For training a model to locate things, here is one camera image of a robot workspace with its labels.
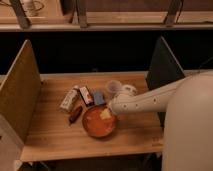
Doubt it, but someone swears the yellow sponge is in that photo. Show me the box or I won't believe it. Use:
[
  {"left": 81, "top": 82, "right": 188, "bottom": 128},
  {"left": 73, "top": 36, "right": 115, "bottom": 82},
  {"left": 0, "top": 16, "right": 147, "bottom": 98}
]
[{"left": 100, "top": 109, "right": 111, "bottom": 120}]

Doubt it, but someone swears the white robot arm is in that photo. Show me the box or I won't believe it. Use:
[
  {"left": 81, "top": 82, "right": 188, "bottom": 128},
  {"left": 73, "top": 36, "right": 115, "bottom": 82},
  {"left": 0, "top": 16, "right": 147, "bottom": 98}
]
[{"left": 109, "top": 71, "right": 213, "bottom": 171}]

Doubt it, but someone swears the translucent plastic cup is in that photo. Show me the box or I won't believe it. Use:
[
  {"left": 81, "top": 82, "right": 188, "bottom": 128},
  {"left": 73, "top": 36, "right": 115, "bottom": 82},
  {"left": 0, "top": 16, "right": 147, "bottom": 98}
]
[{"left": 106, "top": 80, "right": 122, "bottom": 98}]

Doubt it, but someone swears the white patterned cup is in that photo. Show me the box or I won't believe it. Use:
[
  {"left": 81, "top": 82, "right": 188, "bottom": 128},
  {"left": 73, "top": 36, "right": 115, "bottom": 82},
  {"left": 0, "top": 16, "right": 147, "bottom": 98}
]
[{"left": 122, "top": 84, "right": 138, "bottom": 96}]

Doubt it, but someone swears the red white small box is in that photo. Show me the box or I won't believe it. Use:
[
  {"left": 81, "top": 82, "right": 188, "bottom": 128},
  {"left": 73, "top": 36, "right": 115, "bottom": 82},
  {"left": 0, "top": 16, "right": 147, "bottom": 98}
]
[{"left": 79, "top": 86, "right": 94, "bottom": 106}]

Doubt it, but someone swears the orange round plate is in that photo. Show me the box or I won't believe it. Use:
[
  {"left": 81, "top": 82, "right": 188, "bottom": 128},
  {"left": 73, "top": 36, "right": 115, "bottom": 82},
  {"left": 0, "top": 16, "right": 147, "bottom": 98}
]
[{"left": 82, "top": 106, "right": 117, "bottom": 138}]

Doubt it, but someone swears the brown sausage toy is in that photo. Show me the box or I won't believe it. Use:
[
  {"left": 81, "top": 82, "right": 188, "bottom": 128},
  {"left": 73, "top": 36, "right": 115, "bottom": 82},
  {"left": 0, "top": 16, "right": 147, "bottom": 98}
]
[{"left": 69, "top": 106, "right": 83, "bottom": 124}]

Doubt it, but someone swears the white milk carton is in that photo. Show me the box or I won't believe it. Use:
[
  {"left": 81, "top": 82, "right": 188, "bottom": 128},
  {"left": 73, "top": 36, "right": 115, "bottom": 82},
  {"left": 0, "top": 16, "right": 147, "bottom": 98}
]
[{"left": 60, "top": 85, "right": 79, "bottom": 112}]

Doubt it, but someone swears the left wooden divider panel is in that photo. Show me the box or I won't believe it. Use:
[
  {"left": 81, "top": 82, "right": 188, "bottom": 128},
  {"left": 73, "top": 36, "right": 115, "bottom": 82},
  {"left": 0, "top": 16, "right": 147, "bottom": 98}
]
[{"left": 0, "top": 40, "right": 41, "bottom": 143}]

